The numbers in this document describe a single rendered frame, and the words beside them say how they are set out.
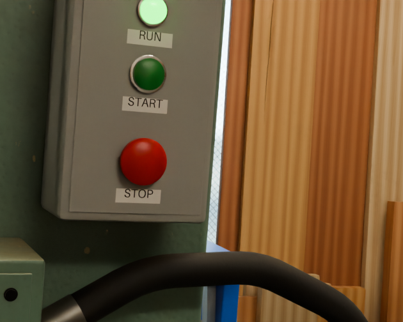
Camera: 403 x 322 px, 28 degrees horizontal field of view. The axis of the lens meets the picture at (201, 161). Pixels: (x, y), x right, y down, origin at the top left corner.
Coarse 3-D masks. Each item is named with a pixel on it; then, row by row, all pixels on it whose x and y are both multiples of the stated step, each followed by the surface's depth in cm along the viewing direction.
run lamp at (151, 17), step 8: (144, 0) 50; (152, 0) 50; (160, 0) 50; (144, 8) 50; (152, 8) 50; (160, 8) 50; (144, 16) 50; (152, 16) 50; (160, 16) 50; (152, 24) 50; (160, 24) 51
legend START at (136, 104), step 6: (126, 96) 50; (126, 102) 50; (132, 102) 50; (138, 102) 51; (144, 102) 51; (150, 102) 51; (156, 102) 51; (162, 102) 51; (126, 108) 50; (132, 108) 50; (138, 108) 51; (144, 108) 51; (150, 108) 51; (156, 108) 51; (162, 108) 51
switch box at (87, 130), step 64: (64, 0) 51; (128, 0) 50; (192, 0) 51; (64, 64) 50; (128, 64) 50; (192, 64) 52; (64, 128) 49; (128, 128) 50; (192, 128) 52; (64, 192) 49; (192, 192) 52
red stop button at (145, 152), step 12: (132, 144) 50; (144, 144) 50; (156, 144) 50; (120, 156) 50; (132, 156) 50; (144, 156) 50; (156, 156) 50; (132, 168) 50; (144, 168) 50; (156, 168) 50; (132, 180) 50; (144, 180) 50; (156, 180) 51
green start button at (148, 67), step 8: (144, 56) 50; (152, 56) 50; (136, 64) 50; (144, 64) 50; (152, 64) 50; (160, 64) 50; (136, 72) 50; (144, 72) 50; (152, 72) 50; (160, 72) 50; (136, 80) 50; (144, 80) 50; (152, 80) 50; (160, 80) 50; (136, 88) 50; (144, 88) 50; (152, 88) 50; (160, 88) 51
